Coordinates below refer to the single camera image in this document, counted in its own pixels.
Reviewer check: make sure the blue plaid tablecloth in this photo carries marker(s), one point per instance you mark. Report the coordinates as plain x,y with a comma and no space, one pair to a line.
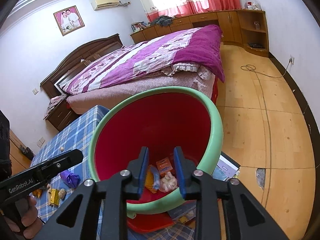
77,135

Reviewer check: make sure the black charger on wall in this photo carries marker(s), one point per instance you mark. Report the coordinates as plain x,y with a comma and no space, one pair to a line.
27,152

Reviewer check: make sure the purple plastic bag roll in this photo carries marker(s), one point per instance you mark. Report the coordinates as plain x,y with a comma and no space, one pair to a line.
70,179

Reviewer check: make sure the person's left hand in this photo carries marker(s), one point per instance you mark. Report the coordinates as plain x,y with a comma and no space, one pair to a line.
22,218

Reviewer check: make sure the white paper wad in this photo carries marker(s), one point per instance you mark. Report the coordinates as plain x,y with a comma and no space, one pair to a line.
168,183

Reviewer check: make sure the long wooden cabinet desk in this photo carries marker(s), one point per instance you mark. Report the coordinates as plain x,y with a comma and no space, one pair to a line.
241,27

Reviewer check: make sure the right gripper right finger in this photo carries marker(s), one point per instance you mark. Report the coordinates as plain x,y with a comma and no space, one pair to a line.
184,171

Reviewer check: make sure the blue small bottle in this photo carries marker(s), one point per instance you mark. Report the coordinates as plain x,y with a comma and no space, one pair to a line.
156,178

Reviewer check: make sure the dark wooden headboard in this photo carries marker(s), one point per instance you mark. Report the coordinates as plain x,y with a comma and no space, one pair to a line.
80,55

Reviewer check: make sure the grey clothes pile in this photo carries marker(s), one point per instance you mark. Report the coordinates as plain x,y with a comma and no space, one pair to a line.
162,21

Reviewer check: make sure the wooden wardrobe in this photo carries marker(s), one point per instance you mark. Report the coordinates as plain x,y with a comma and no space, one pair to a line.
18,160

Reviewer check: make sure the framed wedding photo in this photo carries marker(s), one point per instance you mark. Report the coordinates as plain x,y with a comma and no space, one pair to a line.
68,20

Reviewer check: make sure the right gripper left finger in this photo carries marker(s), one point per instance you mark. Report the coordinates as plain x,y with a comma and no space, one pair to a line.
138,169

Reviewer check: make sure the bed with purple quilt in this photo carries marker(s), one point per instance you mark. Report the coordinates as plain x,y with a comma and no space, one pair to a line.
187,58

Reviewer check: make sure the white wall air conditioner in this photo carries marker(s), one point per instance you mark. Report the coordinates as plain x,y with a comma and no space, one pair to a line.
103,4

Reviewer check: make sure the red bin with green rim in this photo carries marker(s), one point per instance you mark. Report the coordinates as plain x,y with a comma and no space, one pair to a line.
159,119

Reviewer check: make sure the dark wooden nightstand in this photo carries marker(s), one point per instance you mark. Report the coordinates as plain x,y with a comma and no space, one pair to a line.
59,113

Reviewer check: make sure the yellow small box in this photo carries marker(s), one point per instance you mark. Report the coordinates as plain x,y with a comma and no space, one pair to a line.
54,197

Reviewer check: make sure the peanut near yellow box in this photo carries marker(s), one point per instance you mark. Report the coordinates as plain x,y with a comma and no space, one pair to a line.
62,194

